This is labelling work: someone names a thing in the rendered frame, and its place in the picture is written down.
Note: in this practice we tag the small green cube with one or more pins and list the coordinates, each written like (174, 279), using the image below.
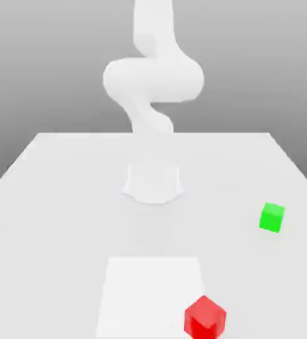
(271, 217)

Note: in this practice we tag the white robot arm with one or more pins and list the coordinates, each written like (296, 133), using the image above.
(153, 79)

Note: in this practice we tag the small red cube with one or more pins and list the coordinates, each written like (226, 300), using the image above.
(204, 316)

